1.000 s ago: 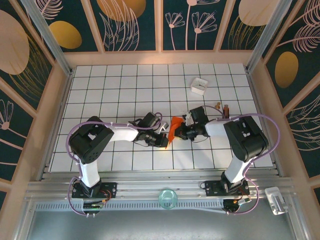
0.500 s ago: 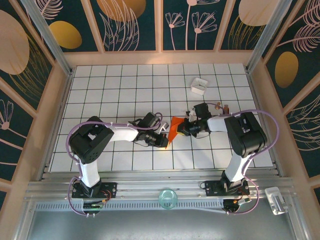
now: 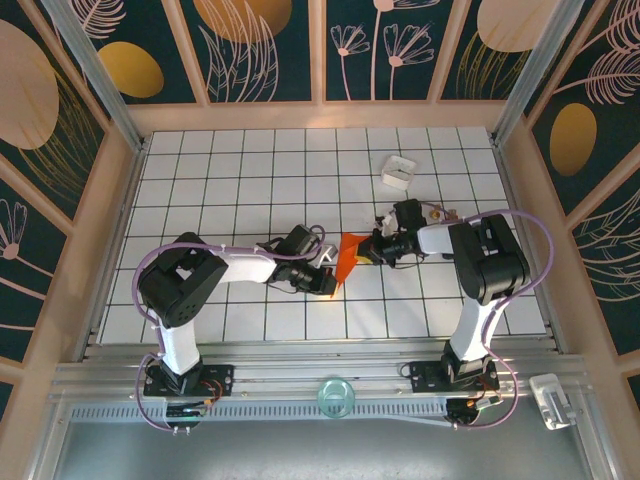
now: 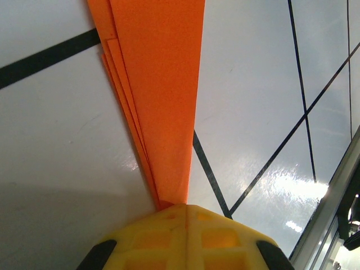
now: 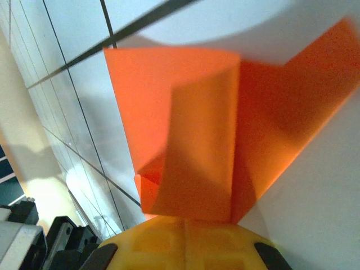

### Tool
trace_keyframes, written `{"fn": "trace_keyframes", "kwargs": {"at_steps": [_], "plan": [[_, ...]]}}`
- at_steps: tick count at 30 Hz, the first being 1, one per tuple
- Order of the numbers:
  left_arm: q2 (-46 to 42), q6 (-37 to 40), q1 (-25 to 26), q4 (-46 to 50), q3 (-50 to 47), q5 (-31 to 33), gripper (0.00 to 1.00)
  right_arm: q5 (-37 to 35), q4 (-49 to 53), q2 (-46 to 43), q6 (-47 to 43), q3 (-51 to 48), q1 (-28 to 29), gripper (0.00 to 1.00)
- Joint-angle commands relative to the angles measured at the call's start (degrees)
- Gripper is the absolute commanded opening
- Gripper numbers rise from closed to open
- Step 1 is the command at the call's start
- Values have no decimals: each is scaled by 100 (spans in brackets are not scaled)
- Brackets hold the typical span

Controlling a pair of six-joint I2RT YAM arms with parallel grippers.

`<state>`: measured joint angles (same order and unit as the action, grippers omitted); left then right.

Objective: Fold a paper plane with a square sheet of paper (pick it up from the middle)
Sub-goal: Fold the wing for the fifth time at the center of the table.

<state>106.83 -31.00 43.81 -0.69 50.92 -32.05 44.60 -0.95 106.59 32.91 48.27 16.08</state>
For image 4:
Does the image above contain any aluminium table edge rail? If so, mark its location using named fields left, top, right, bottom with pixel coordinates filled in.
left=289, top=134, right=360, bottom=270

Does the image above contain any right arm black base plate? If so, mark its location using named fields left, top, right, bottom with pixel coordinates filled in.
left=336, top=193, right=360, bottom=251

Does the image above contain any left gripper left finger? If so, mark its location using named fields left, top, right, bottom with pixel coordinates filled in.
left=75, top=204, right=187, bottom=270

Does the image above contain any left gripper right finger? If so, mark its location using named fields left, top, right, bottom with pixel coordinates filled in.
left=184, top=204, right=295, bottom=270

